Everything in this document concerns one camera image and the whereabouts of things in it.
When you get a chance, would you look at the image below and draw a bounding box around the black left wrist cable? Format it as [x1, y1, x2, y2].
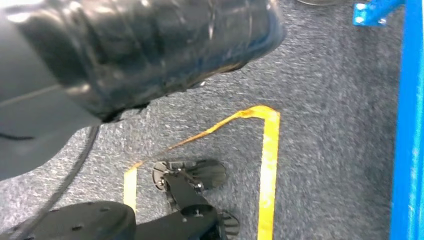
[13, 125, 101, 240]

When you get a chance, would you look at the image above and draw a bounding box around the blue metal shelf rack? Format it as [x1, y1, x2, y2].
[352, 0, 424, 240]

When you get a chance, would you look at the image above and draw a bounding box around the yellow floor tape square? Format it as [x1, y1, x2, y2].
[123, 105, 281, 240]

